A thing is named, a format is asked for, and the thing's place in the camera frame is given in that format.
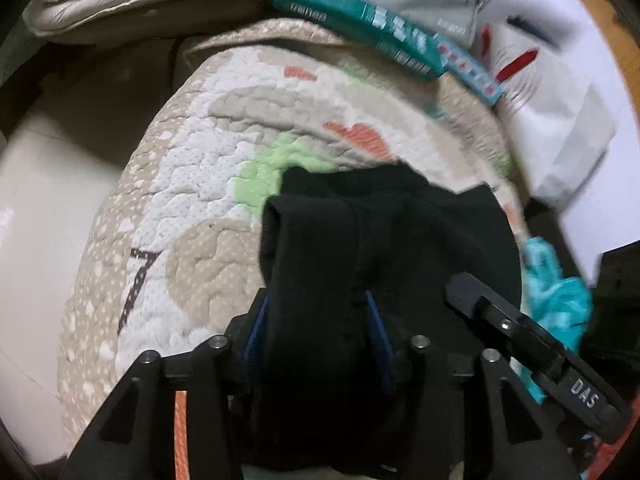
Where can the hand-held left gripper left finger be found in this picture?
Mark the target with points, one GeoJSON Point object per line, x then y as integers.
{"type": "Point", "coordinates": [256, 332]}

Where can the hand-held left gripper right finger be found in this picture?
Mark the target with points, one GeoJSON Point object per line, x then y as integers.
{"type": "Point", "coordinates": [377, 335]}

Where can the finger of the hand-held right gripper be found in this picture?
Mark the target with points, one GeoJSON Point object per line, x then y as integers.
{"type": "Point", "coordinates": [480, 300]}

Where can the black pants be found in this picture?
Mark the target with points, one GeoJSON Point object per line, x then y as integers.
{"type": "Point", "coordinates": [400, 235]}

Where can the teal patterned cloth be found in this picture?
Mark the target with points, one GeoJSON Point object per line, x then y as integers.
{"type": "Point", "coordinates": [555, 295]}

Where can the quilted patterned blanket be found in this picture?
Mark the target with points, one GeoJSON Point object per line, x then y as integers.
{"type": "Point", "coordinates": [210, 170]}

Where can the white bag with red stripe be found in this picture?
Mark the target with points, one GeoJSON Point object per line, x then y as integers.
{"type": "Point", "coordinates": [560, 120]}

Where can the light blue box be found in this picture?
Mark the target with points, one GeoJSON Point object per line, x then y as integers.
{"type": "Point", "coordinates": [472, 72]}

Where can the green wet wipes pack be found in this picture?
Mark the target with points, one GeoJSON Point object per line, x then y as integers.
{"type": "Point", "coordinates": [350, 15]}

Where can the beige cushion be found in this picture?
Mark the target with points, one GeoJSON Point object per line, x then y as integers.
{"type": "Point", "coordinates": [150, 2]}

